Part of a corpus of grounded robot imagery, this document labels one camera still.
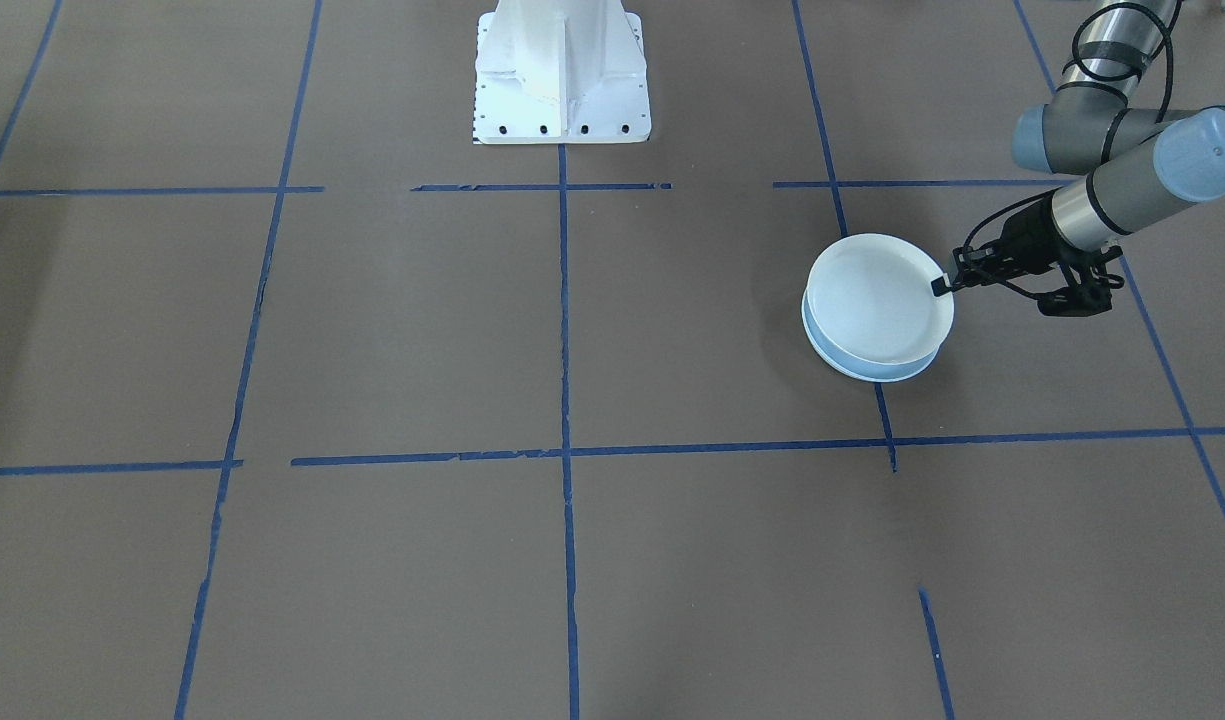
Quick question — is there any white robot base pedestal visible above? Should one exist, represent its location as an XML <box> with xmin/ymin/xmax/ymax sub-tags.
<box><xmin>471</xmin><ymin>0</ymin><xmax>654</xmax><ymax>147</ymax></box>

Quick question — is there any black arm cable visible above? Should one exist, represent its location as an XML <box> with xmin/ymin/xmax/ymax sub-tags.
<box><xmin>1070</xmin><ymin>0</ymin><xmax>1185</xmax><ymax>166</ymax></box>

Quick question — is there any pale white-blue round plate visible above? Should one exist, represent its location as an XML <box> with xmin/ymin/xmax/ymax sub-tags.
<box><xmin>806</xmin><ymin>233</ymin><xmax>956</xmax><ymax>367</ymax></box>

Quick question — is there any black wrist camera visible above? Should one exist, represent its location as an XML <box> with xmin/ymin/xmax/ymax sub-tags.
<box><xmin>1036</xmin><ymin>254</ymin><xmax>1126</xmax><ymax>318</ymax></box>

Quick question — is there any light blue round plate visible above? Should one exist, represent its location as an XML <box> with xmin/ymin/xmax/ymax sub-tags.
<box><xmin>801</xmin><ymin>288</ymin><xmax>943</xmax><ymax>384</ymax></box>

